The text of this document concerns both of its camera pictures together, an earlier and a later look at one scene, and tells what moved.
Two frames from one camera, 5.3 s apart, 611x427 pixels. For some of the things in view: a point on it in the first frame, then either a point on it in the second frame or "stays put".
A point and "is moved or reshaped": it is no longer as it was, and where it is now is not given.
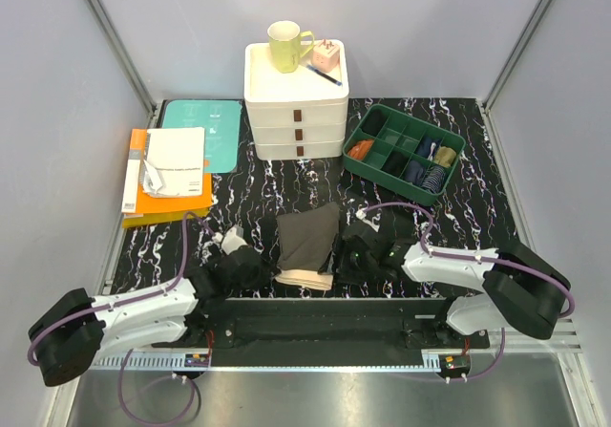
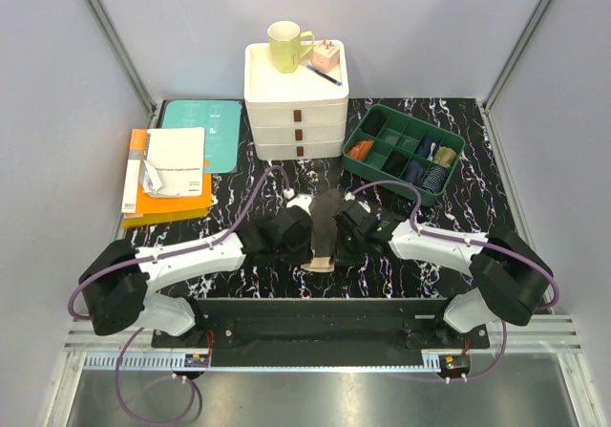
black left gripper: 266,271 to 305,255
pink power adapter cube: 325,55 stays put
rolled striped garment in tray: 434,179 stays put
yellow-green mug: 288,44 stays put
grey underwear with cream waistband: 305,240 is moved or reshaped
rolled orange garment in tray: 360,149 stays put
